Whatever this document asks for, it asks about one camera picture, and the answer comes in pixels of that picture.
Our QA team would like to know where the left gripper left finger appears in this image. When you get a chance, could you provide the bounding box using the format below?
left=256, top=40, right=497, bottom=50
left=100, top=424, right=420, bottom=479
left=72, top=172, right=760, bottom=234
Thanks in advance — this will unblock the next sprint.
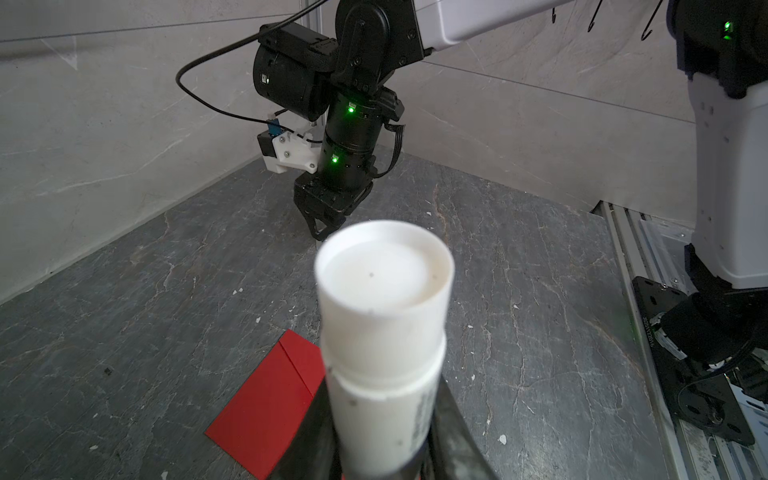
left=268, top=380, right=342, bottom=480

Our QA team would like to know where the red envelope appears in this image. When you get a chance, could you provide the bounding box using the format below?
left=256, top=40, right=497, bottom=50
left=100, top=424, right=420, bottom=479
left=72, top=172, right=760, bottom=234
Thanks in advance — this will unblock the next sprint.
left=205, top=330, right=325, bottom=479

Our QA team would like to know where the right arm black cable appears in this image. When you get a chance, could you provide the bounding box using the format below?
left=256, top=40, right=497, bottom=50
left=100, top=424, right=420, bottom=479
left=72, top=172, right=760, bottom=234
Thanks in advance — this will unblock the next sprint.
left=175, top=0, right=330, bottom=145

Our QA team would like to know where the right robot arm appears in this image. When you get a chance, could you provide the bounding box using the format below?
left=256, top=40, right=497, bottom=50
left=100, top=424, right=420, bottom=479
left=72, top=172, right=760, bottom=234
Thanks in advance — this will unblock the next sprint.
left=253, top=1, right=767, bottom=364

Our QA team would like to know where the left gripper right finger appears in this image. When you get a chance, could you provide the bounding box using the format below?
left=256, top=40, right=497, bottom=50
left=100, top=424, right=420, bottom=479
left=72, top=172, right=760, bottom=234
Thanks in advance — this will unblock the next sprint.
left=422, top=376, right=498, bottom=480

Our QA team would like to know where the white glue stick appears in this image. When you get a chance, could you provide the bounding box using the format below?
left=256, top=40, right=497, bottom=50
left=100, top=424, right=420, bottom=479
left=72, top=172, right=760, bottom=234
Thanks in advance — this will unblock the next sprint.
left=314, top=220, right=455, bottom=479

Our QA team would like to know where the black wire hook rack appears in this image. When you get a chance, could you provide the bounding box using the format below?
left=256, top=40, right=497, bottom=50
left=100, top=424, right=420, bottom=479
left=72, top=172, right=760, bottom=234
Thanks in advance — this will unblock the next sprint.
left=545, top=1, right=667, bottom=42

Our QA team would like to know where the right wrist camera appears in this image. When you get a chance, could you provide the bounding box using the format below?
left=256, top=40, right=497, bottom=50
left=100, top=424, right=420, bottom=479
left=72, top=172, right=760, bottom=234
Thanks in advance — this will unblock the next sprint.
left=257, top=115, right=322, bottom=174

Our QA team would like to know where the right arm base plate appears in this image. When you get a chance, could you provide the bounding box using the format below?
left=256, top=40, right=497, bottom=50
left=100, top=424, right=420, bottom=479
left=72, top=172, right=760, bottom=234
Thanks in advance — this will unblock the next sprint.
left=632, top=276, right=755, bottom=446

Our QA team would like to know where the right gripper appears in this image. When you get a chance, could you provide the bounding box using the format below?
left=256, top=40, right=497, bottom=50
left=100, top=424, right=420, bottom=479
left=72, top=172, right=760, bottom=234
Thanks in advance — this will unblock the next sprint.
left=294, top=173, right=373, bottom=242

